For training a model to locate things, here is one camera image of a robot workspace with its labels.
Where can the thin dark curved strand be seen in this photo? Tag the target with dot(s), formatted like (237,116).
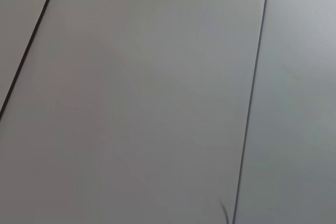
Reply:
(224,211)

